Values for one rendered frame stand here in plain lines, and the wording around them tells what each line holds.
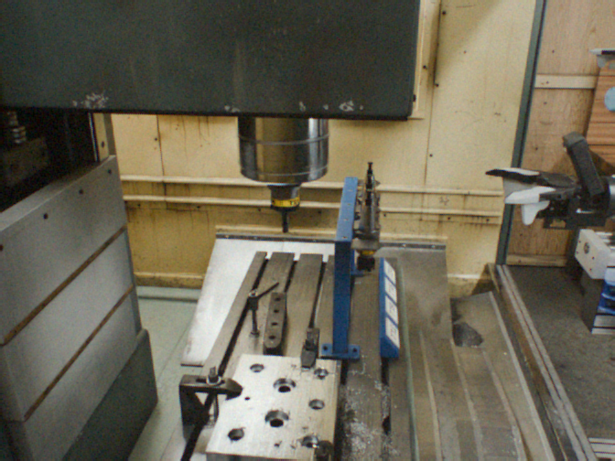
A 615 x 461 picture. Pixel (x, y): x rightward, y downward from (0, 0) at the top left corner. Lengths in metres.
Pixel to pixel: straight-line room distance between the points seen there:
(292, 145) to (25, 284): 0.51
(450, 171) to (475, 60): 0.38
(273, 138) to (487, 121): 1.23
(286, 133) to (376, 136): 1.13
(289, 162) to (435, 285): 1.23
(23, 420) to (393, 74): 0.85
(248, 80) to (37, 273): 0.52
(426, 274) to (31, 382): 1.38
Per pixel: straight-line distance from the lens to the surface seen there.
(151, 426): 1.71
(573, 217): 1.04
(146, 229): 2.28
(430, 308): 1.96
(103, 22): 0.86
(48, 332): 1.14
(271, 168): 0.88
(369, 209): 1.29
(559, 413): 1.55
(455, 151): 2.00
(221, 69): 0.81
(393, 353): 1.44
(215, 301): 2.00
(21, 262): 1.03
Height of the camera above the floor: 1.77
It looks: 23 degrees down
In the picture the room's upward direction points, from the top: straight up
